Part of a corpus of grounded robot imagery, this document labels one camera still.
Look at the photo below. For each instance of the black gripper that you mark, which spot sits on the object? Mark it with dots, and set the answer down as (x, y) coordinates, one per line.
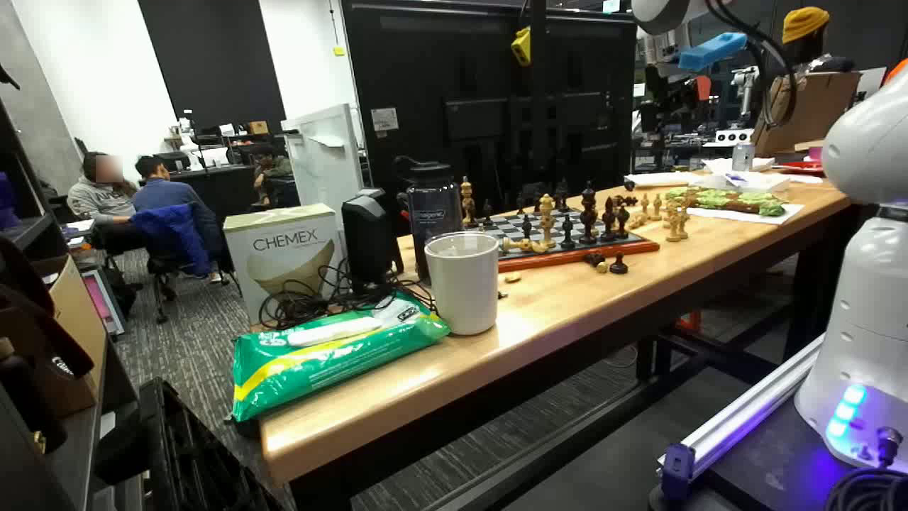
(670, 71)

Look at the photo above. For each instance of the black chess pawn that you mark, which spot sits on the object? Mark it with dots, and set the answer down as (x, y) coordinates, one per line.
(528, 198)

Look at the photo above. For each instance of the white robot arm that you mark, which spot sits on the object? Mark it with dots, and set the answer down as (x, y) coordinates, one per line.
(860, 313)

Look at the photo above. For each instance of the light wooden chess pawn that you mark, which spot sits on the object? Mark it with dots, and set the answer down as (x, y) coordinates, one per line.
(681, 218)
(657, 203)
(643, 204)
(670, 215)

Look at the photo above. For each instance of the dark chess piece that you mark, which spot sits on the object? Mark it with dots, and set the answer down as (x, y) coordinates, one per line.
(610, 215)
(527, 227)
(620, 262)
(622, 215)
(569, 230)
(597, 255)

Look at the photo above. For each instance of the tall dark chess king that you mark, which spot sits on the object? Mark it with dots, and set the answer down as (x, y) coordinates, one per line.
(589, 214)

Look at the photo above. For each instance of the tall light wooden chess piece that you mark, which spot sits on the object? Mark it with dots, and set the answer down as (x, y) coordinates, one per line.
(467, 198)
(546, 223)

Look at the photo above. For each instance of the tall black chess piece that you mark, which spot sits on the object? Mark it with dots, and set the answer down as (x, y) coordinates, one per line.
(487, 215)

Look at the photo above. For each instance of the white partition board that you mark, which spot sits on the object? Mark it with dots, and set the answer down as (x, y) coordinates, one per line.
(326, 159)

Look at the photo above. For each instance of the pink framed board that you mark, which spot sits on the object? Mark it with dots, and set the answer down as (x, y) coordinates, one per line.
(102, 301)

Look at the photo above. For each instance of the small white bottle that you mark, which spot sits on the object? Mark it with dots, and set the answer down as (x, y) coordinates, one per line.
(744, 156)

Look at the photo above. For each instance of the brown cardboard box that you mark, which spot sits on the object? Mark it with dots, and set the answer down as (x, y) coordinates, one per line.
(810, 109)

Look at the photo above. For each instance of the yellow cap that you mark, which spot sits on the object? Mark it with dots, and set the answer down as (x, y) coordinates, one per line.
(806, 20)

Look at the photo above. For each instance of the yellow triangular tag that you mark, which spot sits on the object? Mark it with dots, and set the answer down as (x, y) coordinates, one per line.
(519, 47)

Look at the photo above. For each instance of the large black display panel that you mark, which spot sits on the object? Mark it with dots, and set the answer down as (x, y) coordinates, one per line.
(444, 75)

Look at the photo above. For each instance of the black cup with tools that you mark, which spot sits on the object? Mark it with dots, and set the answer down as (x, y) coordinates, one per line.
(433, 223)

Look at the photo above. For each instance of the white cup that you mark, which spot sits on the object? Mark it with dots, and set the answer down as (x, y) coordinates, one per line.
(463, 285)

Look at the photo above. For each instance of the black cylindrical appliance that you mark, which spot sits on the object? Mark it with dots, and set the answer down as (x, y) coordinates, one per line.
(369, 237)

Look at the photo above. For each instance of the person dark hair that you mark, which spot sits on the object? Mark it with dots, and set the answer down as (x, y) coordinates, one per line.
(270, 170)

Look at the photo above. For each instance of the green wipes package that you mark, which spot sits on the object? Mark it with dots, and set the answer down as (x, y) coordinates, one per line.
(329, 355)

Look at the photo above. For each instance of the white Chemex box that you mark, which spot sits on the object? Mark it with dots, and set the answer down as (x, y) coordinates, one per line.
(280, 255)

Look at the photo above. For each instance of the person blue shirt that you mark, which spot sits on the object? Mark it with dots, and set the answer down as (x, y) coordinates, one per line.
(172, 193)

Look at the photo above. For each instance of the office chair blue jacket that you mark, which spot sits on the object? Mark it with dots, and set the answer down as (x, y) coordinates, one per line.
(175, 237)

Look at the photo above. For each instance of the person grey sweater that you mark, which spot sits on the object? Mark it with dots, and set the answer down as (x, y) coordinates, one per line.
(99, 193)

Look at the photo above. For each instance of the black plastic crate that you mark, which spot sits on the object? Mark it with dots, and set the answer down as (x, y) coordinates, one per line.
(189, 454)

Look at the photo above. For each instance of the tan cardboard carton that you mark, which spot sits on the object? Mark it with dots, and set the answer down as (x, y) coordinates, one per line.
(81, 326)

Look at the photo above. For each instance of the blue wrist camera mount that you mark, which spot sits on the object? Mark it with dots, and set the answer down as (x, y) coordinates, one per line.
(714, 52)

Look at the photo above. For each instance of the checkered chessboard red-brown frame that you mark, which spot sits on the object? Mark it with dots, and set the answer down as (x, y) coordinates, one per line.
(558, 255)

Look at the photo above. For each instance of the black table frame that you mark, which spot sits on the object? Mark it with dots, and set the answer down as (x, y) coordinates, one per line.
(653, 357)

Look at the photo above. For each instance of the aluminium rail blue bracket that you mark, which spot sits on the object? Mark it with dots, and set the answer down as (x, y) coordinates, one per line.
(746, 416)

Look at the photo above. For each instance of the black wall screen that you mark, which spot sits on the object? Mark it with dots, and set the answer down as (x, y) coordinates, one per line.
(214, 58)

